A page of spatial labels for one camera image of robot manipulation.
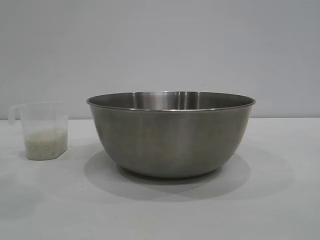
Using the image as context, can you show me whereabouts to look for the stainless steel mixing bowl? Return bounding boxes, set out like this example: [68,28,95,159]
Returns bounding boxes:
[86,91,257,179]

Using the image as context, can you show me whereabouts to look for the white uncooked rice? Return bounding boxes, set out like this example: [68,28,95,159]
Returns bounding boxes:
[24,127,69,160]

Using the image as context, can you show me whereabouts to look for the translucent plastic measuring cup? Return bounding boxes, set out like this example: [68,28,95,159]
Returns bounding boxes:
[7,101,70,160]

